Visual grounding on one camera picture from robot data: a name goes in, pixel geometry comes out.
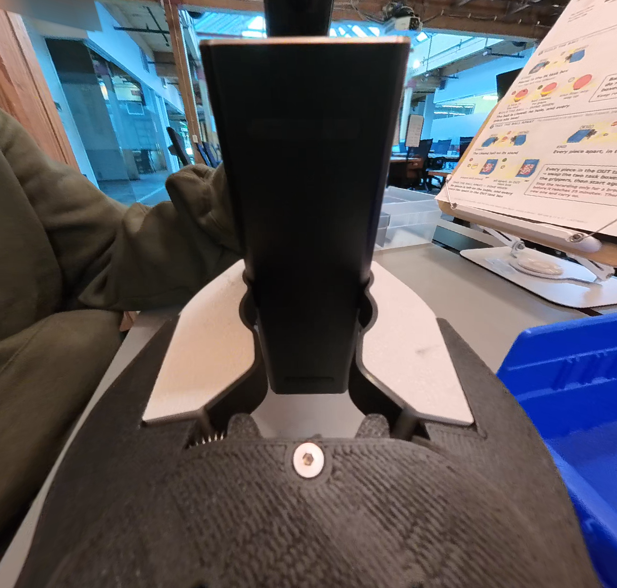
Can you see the instruction sheet board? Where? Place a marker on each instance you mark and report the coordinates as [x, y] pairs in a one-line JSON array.
[[544, 130]]

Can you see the black office chair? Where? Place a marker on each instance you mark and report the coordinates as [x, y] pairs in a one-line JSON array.
[[420, 164]]

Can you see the person's left forearm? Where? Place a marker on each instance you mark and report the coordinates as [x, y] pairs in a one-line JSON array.
[[120, 250]]

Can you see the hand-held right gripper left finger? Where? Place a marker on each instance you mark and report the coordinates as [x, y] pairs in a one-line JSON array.
[[207, 356]]

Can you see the ceiling security camera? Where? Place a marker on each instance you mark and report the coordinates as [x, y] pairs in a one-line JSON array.
[[404, 19]]

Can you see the grey desk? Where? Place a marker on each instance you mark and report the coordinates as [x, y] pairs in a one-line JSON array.
[[458, 299]]

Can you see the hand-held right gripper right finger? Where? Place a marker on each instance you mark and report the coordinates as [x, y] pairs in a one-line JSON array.
[[409, 356]]

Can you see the person's olive sweatshirt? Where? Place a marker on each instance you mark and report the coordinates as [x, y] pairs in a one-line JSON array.
[[43, 405]]

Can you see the black monitor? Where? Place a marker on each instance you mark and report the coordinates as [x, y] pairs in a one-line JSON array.
[[508, 84]]

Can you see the blue plastic bin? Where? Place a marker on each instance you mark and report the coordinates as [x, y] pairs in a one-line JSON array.
[[569, 405]]

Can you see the clear plastic container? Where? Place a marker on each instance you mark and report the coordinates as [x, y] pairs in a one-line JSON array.
[[409, 217]]

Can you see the white board stand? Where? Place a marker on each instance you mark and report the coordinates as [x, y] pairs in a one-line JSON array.
[[530, 284]]

